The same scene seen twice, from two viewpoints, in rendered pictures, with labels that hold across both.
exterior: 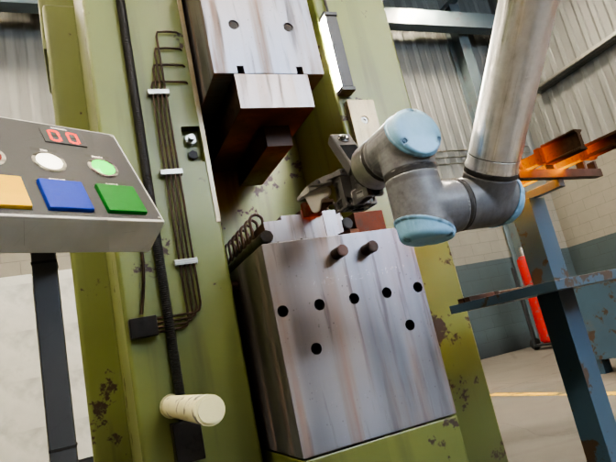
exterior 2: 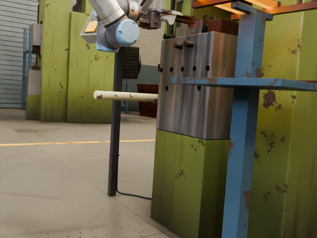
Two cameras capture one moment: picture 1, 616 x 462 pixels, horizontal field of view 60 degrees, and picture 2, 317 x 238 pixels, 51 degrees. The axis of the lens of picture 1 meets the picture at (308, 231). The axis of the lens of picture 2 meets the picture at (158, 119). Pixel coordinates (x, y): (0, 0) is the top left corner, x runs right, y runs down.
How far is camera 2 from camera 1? 1.78 m
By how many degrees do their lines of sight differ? 81
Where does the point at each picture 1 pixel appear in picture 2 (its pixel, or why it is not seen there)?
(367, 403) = (175, 117)
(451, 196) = (101, 34)
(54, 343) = (115, 69)
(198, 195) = (186, 11)
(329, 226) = (196, 29)
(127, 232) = not seen: hidden behind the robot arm
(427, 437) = (190, 143)
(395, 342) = (191, 94)
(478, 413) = (276, 159)
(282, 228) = (180, 30)
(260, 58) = not seen: outside the picture
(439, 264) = (286, 53)
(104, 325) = not seen: hidden behind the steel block
